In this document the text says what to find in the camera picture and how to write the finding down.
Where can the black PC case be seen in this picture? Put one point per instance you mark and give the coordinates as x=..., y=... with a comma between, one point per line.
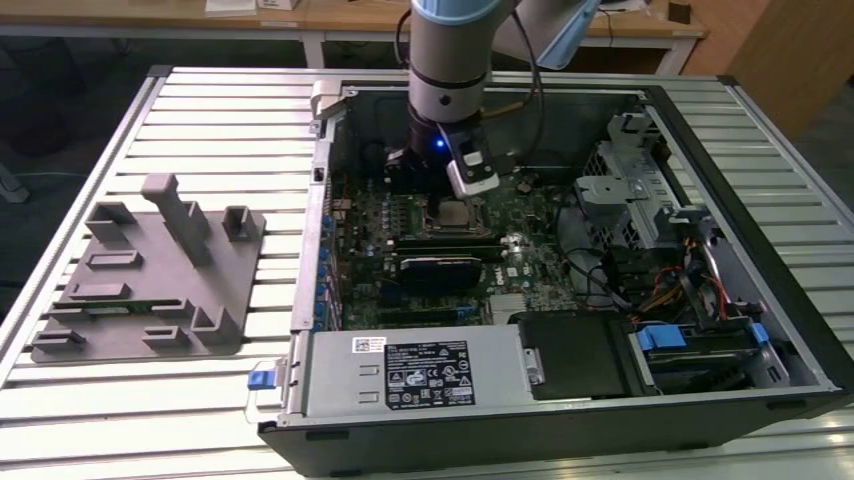
x=467, y=450

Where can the wooden desk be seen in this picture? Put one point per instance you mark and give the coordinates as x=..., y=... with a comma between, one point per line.
x=233, y=21

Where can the white black-faced wrist camera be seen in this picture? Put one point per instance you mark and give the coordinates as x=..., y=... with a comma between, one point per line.
x=476, y=182

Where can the metal disk bay cage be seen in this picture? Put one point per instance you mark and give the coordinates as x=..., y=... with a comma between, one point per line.
x=610, y=192

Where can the grey parts rack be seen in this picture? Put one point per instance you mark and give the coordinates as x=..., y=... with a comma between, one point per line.
x=167, y=310

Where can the hard disk in blue carrier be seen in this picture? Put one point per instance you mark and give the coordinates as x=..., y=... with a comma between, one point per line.
x=660, y=342

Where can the green motherboard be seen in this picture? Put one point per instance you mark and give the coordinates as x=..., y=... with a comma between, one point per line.
x=547, y=270

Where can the coin cell battery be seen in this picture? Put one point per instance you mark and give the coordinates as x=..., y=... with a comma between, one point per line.
x=524, y=186

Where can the black expansion slot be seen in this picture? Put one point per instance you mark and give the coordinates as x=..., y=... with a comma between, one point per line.
x=416, y=316

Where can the black graphics card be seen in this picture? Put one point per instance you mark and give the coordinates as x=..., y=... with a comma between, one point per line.
x=440, y=275

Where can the silver CPU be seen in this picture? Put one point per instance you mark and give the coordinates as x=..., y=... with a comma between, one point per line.
x=463, y=214

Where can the black RAM slot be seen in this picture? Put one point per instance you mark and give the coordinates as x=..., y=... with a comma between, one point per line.
x=447, y=241
x=447, y=246
x=447, y=251
x=447, y=255

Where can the green RAM stick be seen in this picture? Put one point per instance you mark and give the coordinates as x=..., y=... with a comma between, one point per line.
x=143, y=302

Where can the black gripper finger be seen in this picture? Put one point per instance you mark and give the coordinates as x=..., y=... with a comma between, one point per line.
x=440, y=205
x=431, y=207

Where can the CPU socket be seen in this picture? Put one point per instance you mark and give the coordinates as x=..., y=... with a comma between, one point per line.
x=460, y=231

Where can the grey stand foot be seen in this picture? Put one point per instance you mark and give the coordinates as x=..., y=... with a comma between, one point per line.
x=13, y=192

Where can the wooden cabinet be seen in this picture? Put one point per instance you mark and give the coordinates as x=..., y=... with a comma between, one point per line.
x=787, y=60

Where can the silver power supply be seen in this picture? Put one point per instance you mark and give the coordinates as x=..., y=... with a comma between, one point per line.
x=333, y=370

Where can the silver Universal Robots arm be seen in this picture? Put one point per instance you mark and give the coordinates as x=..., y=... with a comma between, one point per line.
x=447, y=65

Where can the small brown box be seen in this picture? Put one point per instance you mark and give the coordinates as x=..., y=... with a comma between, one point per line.
x=680, y=12

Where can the blue power supply latch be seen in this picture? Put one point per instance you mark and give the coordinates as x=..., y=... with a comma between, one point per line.
x=260, y=380

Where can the small silver heat sink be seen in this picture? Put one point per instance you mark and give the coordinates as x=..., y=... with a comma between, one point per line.
x=507, y=307

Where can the white box with print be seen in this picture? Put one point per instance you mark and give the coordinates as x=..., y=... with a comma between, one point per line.
x=276, y=4

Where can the silver case latch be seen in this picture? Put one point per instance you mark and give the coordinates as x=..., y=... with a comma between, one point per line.
x=325, y=95

